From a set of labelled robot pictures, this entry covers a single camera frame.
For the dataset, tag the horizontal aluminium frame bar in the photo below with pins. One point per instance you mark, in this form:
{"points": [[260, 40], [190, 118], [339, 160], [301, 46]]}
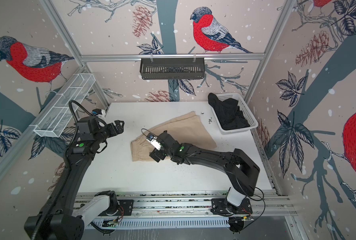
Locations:
{"points": [[135, 58]]}

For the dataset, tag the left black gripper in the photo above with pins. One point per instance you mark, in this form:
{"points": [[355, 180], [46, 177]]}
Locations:
{"points": [[120, 128]]}

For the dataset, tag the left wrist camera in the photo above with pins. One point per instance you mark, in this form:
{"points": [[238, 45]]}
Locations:
{"points": [[99, 113]]}

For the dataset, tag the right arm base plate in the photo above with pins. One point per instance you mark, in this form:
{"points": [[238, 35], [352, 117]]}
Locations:
{"points": [[223, 208]]}

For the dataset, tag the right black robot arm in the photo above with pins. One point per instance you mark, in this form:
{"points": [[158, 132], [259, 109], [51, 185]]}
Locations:
{"points": [[241, 170]]}

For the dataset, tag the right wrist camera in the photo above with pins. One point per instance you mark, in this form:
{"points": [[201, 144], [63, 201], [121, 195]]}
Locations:
{"points": [[153, 141]]}

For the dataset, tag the black shorts in basket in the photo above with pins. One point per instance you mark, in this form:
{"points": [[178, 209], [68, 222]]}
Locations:
{"points": [[228, 113]]}

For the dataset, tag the white plastic laundry basket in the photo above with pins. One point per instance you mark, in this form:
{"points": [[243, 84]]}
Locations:
{"points": [[243, 107]]}

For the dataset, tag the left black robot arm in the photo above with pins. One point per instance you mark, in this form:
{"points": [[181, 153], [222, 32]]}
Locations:
{"points": [[56, 219]]}

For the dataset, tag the black hanging wire basket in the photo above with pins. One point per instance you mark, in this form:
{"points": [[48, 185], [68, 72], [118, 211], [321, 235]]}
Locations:
{"points": [[172, 69]]}

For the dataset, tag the beige drawstring shorts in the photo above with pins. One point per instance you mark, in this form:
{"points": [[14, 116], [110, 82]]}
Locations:
{"points": [[187, 128]]}

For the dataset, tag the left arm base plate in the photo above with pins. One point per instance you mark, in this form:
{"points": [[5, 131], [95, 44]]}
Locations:
{"points": [[124, 208]]}

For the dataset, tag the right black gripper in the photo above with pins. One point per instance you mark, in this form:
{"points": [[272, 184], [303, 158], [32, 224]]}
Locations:
{"points": [[156, 153]]}

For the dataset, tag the white wire mesh shelf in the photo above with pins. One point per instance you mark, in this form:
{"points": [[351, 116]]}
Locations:
{"points": [[57, 118]]}

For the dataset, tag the aluminium mounting rail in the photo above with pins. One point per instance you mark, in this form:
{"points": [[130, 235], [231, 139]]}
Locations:
{"points": [[198, 204]]}

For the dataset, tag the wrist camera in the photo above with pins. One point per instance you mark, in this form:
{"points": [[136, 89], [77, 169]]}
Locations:
{"points": [[153, 141], [99, 113]]}

